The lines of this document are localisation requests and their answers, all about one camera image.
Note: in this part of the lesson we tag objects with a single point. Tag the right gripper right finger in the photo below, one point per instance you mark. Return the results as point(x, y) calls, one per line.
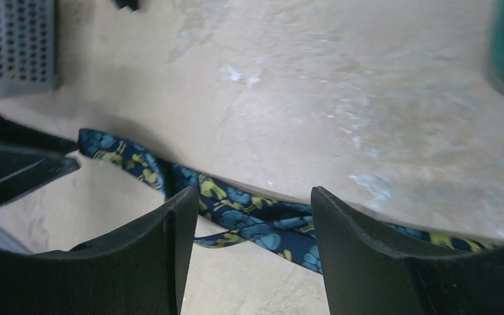
point(371, 268)

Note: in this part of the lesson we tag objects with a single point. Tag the white plastic basket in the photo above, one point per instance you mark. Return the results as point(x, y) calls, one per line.
point(27, 47)

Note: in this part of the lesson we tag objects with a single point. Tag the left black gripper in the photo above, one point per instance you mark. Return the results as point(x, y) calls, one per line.
point(35, 159)

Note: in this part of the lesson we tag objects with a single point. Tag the small whiteboard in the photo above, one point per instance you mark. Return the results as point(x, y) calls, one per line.
point(133, 5)

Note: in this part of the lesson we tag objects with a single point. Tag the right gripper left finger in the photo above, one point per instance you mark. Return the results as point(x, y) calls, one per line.
point(138, 268)

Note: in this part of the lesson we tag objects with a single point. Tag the blue floral necktie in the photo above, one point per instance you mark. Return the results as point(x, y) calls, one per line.
point(284, 228)

